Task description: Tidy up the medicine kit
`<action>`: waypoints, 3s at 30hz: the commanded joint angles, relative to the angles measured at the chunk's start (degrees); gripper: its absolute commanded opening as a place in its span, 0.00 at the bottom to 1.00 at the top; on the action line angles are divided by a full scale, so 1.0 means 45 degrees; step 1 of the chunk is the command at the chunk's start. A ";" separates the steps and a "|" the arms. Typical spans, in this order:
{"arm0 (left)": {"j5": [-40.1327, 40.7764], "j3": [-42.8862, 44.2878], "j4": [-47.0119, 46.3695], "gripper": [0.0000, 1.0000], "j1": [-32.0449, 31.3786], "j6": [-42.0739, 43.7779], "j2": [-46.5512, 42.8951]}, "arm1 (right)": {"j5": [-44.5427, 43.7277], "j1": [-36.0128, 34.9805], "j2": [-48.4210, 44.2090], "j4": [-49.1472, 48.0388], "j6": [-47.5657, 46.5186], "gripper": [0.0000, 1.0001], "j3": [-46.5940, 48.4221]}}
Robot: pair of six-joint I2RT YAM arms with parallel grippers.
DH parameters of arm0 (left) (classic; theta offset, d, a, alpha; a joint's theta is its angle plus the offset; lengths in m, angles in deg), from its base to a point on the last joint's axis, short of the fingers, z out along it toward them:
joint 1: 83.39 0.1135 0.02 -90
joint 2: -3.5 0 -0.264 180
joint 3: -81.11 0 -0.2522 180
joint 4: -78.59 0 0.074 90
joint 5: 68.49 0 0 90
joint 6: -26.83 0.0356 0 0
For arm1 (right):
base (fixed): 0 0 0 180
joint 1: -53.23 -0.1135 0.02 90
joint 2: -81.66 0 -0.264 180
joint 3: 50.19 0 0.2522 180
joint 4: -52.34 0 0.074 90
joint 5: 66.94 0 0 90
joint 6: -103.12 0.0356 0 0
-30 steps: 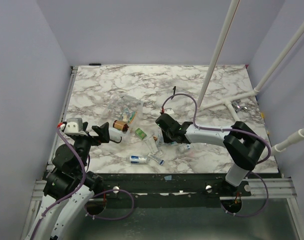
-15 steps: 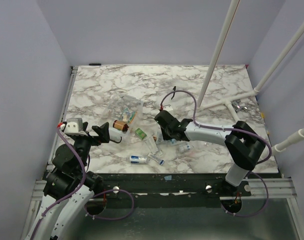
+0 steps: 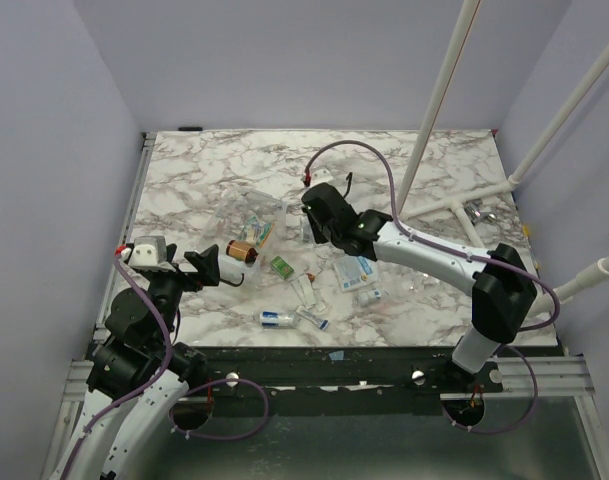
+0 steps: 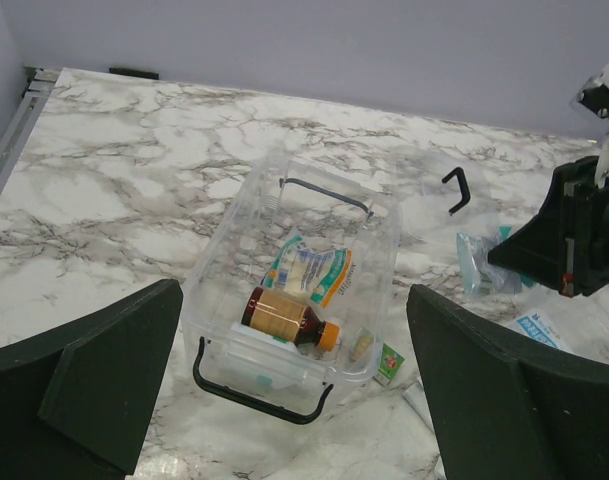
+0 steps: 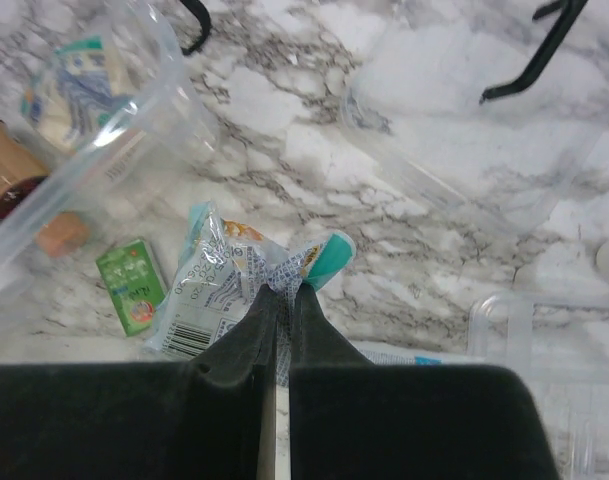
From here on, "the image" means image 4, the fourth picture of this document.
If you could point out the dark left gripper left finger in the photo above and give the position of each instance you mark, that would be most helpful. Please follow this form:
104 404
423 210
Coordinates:
76 401

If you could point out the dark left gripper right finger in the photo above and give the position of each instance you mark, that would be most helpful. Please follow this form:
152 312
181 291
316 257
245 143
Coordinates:
504 406

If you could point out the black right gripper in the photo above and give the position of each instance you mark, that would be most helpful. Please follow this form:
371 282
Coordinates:
565 249

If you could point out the grey zip bag green header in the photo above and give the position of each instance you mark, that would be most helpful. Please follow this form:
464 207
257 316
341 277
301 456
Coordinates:
480 277

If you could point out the small green medicine carton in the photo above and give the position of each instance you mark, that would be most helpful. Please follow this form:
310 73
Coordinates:
390 363

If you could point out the white plastic bottle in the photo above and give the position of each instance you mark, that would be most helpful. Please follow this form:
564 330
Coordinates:
269 363

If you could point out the amber bottle orange cap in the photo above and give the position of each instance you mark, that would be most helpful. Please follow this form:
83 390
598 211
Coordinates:
279 315

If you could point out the clear plastic medicine box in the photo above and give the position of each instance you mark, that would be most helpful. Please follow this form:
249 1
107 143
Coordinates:
331 211

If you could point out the blue white gauze dressing pack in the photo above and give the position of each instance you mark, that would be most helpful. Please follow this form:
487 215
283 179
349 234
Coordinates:
547 319

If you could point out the white paper sachets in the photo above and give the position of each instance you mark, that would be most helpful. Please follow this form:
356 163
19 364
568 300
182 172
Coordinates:
415 396

